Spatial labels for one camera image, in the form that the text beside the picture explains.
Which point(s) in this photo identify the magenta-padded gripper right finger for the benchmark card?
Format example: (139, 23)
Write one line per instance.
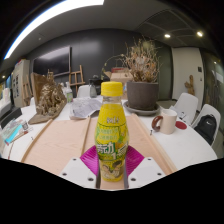
(148, 171)

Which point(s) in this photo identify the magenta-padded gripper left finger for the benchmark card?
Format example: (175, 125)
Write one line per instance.
(75, 171)

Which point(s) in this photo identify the yellow drink bottle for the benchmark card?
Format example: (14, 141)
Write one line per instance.
(111, 133)

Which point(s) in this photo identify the pink wood-framed board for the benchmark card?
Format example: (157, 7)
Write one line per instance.
(60, 140)

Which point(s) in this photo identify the grey plant pot saucer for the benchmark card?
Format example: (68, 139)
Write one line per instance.
(141, 112)

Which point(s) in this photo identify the printed paper sheets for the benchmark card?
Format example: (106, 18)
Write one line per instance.
(83, 107)

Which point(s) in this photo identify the black backpack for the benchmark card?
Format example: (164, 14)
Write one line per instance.
(205, 128)

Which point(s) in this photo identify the stack of books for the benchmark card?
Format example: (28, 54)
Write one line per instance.
(13, 131)

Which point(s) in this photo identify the golden carved sculpture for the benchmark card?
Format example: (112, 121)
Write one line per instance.
(50, 100)

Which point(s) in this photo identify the dried plant in grey pot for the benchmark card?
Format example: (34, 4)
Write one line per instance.
(142, 95)

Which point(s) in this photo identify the small clear bottle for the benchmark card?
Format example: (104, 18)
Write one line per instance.
(69, 95)

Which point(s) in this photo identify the white chair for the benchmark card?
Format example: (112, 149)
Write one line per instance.
(83, 90)
(186, 103)
(210, 110)

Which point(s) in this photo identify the wooden figure statue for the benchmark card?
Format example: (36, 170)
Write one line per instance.
(190, 86)

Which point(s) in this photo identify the wooden easel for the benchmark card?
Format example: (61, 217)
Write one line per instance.
(77, 75)

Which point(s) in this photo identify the cardboard box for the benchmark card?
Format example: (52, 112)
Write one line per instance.
(118, 77)

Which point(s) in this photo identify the white shelf unit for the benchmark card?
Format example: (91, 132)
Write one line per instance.
(20, 83)

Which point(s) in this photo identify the recessed ceiling spotlight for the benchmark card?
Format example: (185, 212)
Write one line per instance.
(167, 35)
(199, 33)

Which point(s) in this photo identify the large ceiling light panel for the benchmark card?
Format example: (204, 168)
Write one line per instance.
(40, 20)

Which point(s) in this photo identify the black wall screen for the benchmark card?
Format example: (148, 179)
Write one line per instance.
(51, 61)

